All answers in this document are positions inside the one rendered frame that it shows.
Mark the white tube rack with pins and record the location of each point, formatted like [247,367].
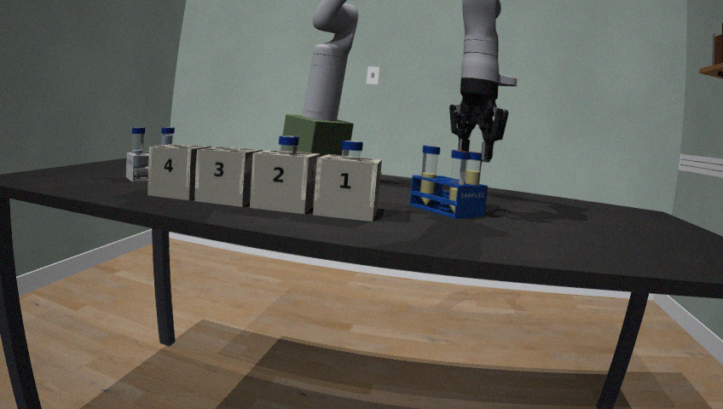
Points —
[130,165]

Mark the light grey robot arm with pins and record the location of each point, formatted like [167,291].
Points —
[326,77]

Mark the blue tube rack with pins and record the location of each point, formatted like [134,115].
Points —
[470,199]

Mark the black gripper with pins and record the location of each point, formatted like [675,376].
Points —
[478,107]

